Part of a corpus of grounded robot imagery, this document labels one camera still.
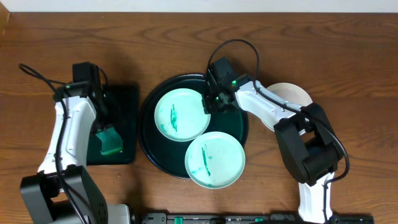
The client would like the green plate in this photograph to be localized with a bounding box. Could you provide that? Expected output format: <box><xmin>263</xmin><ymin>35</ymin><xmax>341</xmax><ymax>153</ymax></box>
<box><xmin>185</xmin><ymin>131</ymin><xmax>246</xmax><ymax>189</ymax></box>
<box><xmin>154</xmin><ymin>88</ymin><xmax>211</xmax><ymax>142</ymax></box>

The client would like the green sponge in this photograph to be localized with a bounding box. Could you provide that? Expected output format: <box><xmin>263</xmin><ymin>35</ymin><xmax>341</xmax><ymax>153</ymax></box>
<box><xmin>95</xmin><ymin>127</ymin><xmax>123</xmax><ymax>156</ymax></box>

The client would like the white plate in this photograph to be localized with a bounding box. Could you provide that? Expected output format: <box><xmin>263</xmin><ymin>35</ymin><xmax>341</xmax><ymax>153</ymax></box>
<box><xmin>262</xmin><ymin>83</ymin><xmax>313</xmax><ymax>131</ymax></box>

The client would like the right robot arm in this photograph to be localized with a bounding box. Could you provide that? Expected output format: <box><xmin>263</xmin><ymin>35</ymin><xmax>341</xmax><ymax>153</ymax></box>
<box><xmin>203</xmin><ymin>72</ymin><xmax>348</xmax><ymax>223</ymax></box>

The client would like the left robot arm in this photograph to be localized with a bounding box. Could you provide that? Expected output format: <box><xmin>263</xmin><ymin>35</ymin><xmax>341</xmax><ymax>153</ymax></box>
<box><xmin>20</xmin><ymin>81</ymin><xmax>109</xmax><ymax>223</ymax></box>

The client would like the rectangular black tray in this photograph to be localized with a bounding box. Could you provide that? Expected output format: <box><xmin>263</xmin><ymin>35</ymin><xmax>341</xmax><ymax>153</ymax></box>
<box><xmin>86</xmin><ymin>85</ymin><xmax>139</xmax><ymax>166</ymax></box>

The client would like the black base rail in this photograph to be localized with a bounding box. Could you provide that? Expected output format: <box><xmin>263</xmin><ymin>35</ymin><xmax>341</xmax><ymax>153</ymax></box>
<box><xmin>141</xmin><ymin>213</ymin><xmax>375</xmax><ymax>224</ymax></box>

